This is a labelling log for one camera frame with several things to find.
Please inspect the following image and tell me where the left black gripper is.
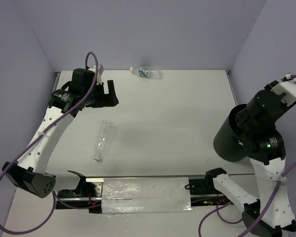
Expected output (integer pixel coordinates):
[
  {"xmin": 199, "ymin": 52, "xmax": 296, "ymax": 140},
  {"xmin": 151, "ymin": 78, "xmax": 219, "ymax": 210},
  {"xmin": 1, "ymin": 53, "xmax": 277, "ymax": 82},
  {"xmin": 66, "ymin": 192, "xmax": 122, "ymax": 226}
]
[{"xmin": 83, "ymin": 80, "xmax": 119, "ymax": 108}]

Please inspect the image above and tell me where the clear bottle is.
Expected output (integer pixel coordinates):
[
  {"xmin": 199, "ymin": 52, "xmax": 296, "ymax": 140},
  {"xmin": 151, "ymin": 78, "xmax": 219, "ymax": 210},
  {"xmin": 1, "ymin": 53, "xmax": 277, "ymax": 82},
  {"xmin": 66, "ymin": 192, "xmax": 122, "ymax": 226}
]
[{"xmin": 93, "ymin": 120, "xmax": 117, "ymax": 162}]

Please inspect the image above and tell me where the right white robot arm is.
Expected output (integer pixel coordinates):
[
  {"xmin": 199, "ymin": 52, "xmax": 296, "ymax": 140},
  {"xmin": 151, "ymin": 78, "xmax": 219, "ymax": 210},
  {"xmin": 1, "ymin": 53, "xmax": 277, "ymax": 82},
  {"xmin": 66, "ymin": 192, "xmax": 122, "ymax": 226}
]
[{"xmin": 204, "ymin": 90, "xmax": 296, "ymax": 237}]

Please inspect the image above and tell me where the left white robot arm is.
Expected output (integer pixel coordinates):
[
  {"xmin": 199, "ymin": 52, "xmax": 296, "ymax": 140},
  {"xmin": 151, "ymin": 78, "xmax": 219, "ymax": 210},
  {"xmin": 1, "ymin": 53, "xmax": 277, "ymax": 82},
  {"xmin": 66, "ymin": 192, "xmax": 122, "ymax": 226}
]
[{"xmin": 3, "ymin": 69, "xmax": 119, "ymax": 198}]

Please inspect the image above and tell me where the black round bin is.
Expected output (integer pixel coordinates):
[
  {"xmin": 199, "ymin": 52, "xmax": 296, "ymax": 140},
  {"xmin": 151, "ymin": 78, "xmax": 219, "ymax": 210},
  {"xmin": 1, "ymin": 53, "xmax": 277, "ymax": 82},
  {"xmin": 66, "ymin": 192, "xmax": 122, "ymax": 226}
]
[{"xmin": 213, "ymin": 104, "xmax": 254, "ymax": 162}]

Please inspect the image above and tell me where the labelled bottle at back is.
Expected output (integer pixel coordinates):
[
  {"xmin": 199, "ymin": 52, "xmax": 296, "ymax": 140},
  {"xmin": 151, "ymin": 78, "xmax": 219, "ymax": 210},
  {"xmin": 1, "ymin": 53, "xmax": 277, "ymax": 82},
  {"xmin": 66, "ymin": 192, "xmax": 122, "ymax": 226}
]
[{"xmin": 130, "ymin": 65, "xmax": 161, "ymax": 79}]

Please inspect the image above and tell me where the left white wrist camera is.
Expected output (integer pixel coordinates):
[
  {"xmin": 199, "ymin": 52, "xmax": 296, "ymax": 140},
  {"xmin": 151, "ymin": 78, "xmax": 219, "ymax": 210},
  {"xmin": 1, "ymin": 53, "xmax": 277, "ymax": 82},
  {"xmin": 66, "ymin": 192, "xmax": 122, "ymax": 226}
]
[{"xmin": 88, "ymin": 64, "xmax": 104, "ymax": 85}]

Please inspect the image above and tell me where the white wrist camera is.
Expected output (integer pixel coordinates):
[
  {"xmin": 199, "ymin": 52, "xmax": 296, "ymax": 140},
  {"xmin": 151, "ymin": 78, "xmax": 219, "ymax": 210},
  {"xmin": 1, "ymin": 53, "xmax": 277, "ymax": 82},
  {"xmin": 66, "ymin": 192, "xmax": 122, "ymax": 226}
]
[
  {"xmin": 88, "ymin": 64, "xmax": 104, "ymax": 85},
  {"xmin": 265, "ymin": 73, "xmax": 296, "ymax": 108}
]

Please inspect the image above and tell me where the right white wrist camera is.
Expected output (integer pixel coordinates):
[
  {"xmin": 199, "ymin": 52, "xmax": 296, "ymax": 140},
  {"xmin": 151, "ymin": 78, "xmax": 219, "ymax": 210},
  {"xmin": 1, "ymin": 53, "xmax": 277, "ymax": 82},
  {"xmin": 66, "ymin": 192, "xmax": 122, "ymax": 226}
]
[{"xmin": 265, "ymin": 73, "xmax": 296, "ymax": 108}]

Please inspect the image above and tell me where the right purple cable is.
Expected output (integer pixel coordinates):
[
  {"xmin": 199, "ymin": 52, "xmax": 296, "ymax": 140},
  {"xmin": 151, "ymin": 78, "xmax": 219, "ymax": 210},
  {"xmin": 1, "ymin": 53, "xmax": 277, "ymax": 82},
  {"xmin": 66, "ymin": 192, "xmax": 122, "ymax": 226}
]
[{"xmin": 198, "ymin": 74, "xmax": 296, "ymax": 237}]

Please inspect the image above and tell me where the purple cable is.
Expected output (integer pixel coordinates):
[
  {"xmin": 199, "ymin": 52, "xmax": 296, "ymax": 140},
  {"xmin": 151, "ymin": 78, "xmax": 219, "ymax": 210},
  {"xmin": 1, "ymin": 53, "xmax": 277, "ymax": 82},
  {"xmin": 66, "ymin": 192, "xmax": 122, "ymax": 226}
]
[
  {"xmin": 0, "ymin": 51, "xmax": 102, "ymax": 235},
  {"xmin": 198, "ymin": 74, "xmax": 296, "ymax": 237}
]

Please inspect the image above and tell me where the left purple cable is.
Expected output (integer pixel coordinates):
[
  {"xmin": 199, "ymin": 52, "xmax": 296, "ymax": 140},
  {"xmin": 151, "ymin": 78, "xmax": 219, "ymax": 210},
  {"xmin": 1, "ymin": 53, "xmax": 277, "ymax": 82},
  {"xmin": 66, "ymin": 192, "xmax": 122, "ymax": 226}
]
[{"xmin": 0, "ymin": 51, "xmax": 102, "ymax": 235}]

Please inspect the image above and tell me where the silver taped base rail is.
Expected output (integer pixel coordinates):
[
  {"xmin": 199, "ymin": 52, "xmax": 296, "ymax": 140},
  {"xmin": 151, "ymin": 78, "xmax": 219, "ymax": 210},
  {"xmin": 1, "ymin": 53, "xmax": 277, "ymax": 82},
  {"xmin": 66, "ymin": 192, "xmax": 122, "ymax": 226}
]
[{"xmin": 56, "ymin": 176, "xmax": 223, "ymax": 214}]

